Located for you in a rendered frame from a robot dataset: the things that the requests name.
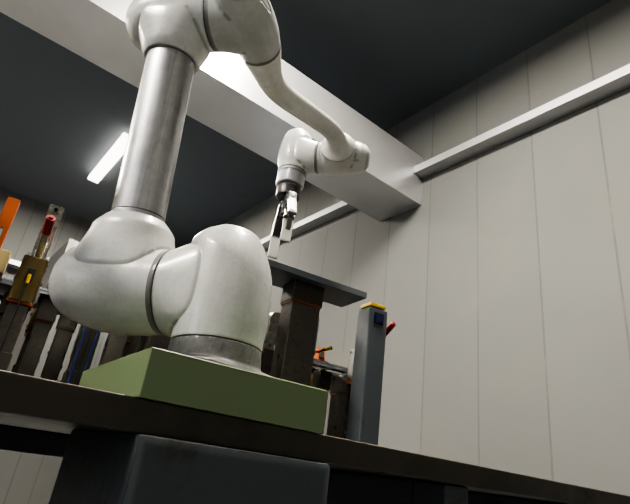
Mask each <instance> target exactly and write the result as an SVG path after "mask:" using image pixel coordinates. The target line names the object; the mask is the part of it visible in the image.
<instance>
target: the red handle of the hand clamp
mask: <svg viewBox="0 0 630 504"><path fill-rule="evenodd" d="M55 220H56V218H55V217H54V216H53V215H47V216H46V219H45V222H44V225H43V229H42V232H41V233H42V236H41V239H40V242H39V245H38V248H37V251H36V254H35V257H37V258H42V255H43V252H44V249H45V246H46V243H47V240H48V237H49V235H51V232H52V229H53V226H54V223H55Z"/></svg>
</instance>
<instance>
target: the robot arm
mask: <svg viewBox="0 0 630 504"><path fill-rule="evenodd" d="M126 28H127V31H128V34H129V37H130V39H131V41H132V43H133V44H134V45H135V46H136V47H137V48H138V49H139V50H140V51H142V54H143V56H144V58H145V61H146V62H145V66H144V70H143V75H142V79H141V83H140V87H139V92H138V96H137V100H136V104H135V109H134V113H133V117H132V122H131V126H130V130H129V135H128V139H127V143H126V147H125V152H124V156H123V160H122V165H121V169H120V173H119V177H118V182H117V186H116V190H115V195H114V199H113V203H112V207H111V211H110V212H107V213H105V214H104V215H102V216H100V217H99V218H97V219H96V220H95V221H94V222H93V223H92V225H91V227H90V229H89V230H88V232H87V233H86V234H85V236H84V237H83V239H82V240H81V241H80V243H79V244H78V246H77V247H72V248H70V249H69V250H68V251H66V252H65V253H64V254H63V255H62V256H61V257H60V258H59V260H58V261H57V262H56V263H55V265H54V267H53V270H52V272H51V275H50V278H49V284H48V289H49V296H50V299H51V301H52V303H53V305H54V306H55V307H56V309H57V310H58V311H59V312H60V313H61V314H63V315H64V316H65V317H67V318H69V319H70V320H72V321H74V322H76V323H79V324H81V325H84V326H86V327H89V328H92V329H95V330H97V331H100V332H104V333H111V334H119V335H132V336H153V335H166V336H169V337H171V338H170V342H169V345H168V349H167V351H171V352H175V353H179V354H183V355H187V356H191V357H195V358H199V359H203V360H207V361H211V362H215V363H219V364H223V365H227V366H231V367H235V368H239V369H243V370H247V371H251V372H255V373H259V374H263V375H267V374H265V373H262V372H261V355H262V349H263V344H264V340H265V336H266V332H267V326H268V321H269V314H270V306H271V294H272V277H271V270H270V266H269V262H268V259H267V257H270V258H274V259H277V256H278V250H279V244H280V241H284V242H287V243H290V240H291V234H292V228H293V222H294V221H293V220H294V215H295V216H296V214H297V202H298V201H299V199H300V193H301V191H302V190H303V188H304V184H305V178H306V175H310V174H325V175H332V176H351V175H357V174H360V173H362V172H364V171H365V170H366V169H367V168H368V166H369V161H370V150H369V149H368V147H367V146H366V145H365V144H363V143H361V142H357V141H355V140H354V139H352V138H351V137H350V136H349V135H348V134H346V133H344V131H343V130H342V128H341V127H340V126H339V124H338V123H337V122H336V121H334V120H333V119H332V118H331V117H330V116H328V115H327V114H326V113H324V112H323V111H322V110H321V109H319V108H318V107H317V106H315V105H314V104H313V103H311V102H310V101H309V100H308V99H306V98H305V97H304V96H302V95H301V94H300V93H298V92H297V91H296V90H295V89H293V88H292V87H291V86H290V85H289V84H288V83H287V82H286V80H285V79H284V77H283V74H282V66H281V43H280V36H279V27H278V24H277V20H276V17H275V14H274V11H273V8H272V6H271V3H270V1H269V0H133V1H132V2H131V3H130V5H129V7H128V10H127V13H126ZM214 52H225V53H233V54H239V55H240V57H241V59H242V61H243V62H244V64H245V65H246V66H247V68H248V69H249V71H250V72H251V74H252V75H253V77H254V79H255V80H256V82H257V83H258V85H259V87H260V88H261V89H262V91H263V92H264V93H265V94H266V96H267V97H268V98H269V99H270V100H272V101H273V102H274V103H275V104H276V105H278V106H279V107H280V108H282V109H283V110H285V111H286V112H288V113H289V114H291V115H292V116H294V117H295V118H297V119H299V120H300V121H302V122H303V123H305V124H306V125H308V126H309V127H311V128H312V129H314V130H316V131H317V132H319V133H320V134H321V135H323V136H324V137H325V138H324V140H323V141H322V142H318V141H313V140H312V138H311V136H310V134H309V133H308V132H307V131H306V130H304V129H300V128H295V129H291V130H289V131H288V132H287V133H286V135H285V137H284V139H283V141H282V144H281V147H280V150H279V155H278V171H277V178H276V187H277V190H276V198H277V200H278V201H280V202H281V204H279V206H278V209H277V212H276V217H275V220H274V224H273V228H272V231H271V235H270V244H269V250H268V255H267V256H266V253H265V250H264V248H263V245H262V243H261V241H260V239H259V238H258V237H257V236H256V235H255V234H254V233H253V232H251V231H249V230H248V229H245V228H243V227H240V226H236V225H229V224H222V225H218V226H213V227H209V228H207V229H205V230H203V231H201V232H200V233H198V234H197V235H196V236H194V238H193V240H192V243H191V244H187V245H184V246H181V247H179V248H176V249H175V238H174V236H173V234H172V233H171V231H170V229H169V228H168V227H167V225H166V224H165V219H166V214H167V209H168V204H169V199H170V194H171V188H172V183H173V178H174V173H175V168H176V163H177V157H178V152H179V147H180V142H181V137H182V131H183V126H184V121H185V116H186V111H187V106H188V100H189V95H190V90H191V85H192V80H193V75H194V74H196V73H197V72H198V71H199V70H200V68H201V66H202V65H203V63H204V62H205V61H206V59H207V58H208V57H209V55H210V53H214ZM280 234H281V235H280ZM279 237H280V238H279ZM267 376H269V375H267Z"/></svg>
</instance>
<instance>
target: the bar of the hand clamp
mask: <svg viewBox="0 0 630 504"><path fill-rule="evenodd" d="M64 209H65V208H62V207H59V206H56V205H53V204H50V207H49V209H48V212H47V214H46V216H47V215H53V216H54V217H55V218H56V220H55V223H54V226H53V229H52V232H51V235H49V237H48V240H47V243H46V246H45V249H44V255H43V258H42V259H44V260H46V257H47V255H48V252H49V249H50V247H51V244H52V242H53V239H54V236H55V234H56V231H57V228H58V226H59V223H60V220H61V218H62V215H63V212H64ZM45 219H46V217H45ZM45 219H44V222H45ZM44 222H43V225H44ZM43 225H42V227H41V230H40V232H39V235H38V237H37V240H36V243H35V245H34V248H33V250H32V253H31V255H30V256H33V257H34V256H35V253H36V251H37V248H38V245H39V242H40V239H41V236H42V233H41V232H42V229H43Z"/></svg>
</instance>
